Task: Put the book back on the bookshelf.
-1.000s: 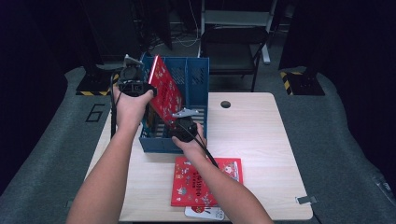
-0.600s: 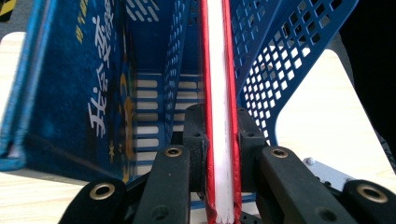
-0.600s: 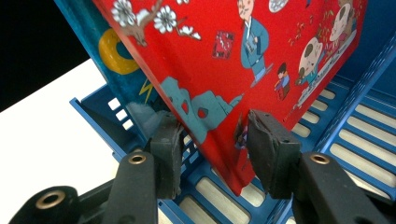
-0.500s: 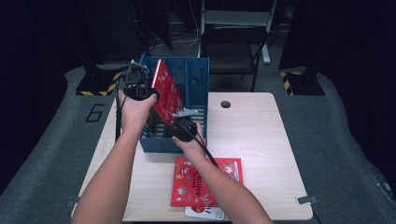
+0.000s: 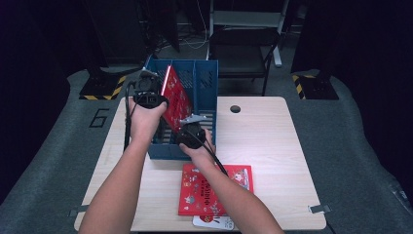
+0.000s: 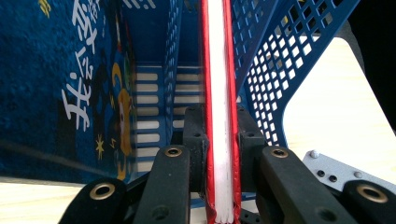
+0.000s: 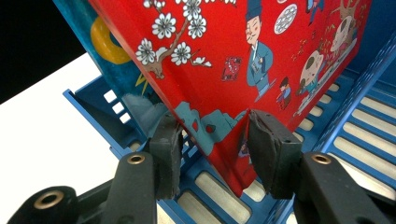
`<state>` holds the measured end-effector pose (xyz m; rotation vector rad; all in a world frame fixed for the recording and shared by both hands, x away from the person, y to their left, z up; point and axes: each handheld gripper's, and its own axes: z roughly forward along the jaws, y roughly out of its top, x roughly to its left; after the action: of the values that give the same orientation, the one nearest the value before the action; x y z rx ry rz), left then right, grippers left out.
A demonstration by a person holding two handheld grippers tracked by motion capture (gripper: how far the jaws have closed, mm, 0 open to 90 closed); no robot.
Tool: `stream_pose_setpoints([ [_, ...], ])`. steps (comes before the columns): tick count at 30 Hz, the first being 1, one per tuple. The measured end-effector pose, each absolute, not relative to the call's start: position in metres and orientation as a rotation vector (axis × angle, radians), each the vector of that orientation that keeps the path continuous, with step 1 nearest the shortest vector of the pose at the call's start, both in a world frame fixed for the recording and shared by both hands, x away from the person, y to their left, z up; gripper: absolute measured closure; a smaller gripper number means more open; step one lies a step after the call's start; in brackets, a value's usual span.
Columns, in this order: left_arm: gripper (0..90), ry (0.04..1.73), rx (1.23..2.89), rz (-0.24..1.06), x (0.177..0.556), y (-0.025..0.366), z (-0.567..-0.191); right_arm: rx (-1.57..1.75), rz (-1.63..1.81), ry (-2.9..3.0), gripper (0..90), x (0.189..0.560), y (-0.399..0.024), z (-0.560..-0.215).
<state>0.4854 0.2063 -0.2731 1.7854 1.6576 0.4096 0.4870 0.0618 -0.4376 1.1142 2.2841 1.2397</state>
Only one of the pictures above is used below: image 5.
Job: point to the black equipment stand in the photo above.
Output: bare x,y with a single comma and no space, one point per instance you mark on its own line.
168,26

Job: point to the person's right hand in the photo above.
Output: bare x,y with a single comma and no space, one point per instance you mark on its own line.
201,154

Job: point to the white metal desk frame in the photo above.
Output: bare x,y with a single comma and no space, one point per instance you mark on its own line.
246,19

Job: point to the person's left hand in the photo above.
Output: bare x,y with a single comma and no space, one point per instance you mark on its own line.
144,122

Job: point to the grey tape strip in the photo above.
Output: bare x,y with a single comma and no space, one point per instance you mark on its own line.
319,208
81,209

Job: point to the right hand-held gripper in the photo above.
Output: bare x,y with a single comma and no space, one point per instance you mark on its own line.
191,136

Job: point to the grey floor carpet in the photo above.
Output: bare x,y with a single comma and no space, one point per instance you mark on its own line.
350,146

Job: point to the red picture book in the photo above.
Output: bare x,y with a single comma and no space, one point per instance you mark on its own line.
177,94
196,191

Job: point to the black folding chair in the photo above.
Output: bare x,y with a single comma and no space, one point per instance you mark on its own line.
242,58

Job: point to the black stand with striped base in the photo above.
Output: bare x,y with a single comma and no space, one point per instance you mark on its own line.
104,87
319,89

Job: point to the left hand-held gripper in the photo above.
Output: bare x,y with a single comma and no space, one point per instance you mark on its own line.
149,94

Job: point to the blue plastic file rack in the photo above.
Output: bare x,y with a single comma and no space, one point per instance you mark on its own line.
206,84

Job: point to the white caterpillar picture book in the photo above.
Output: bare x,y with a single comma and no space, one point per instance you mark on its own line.
211,222

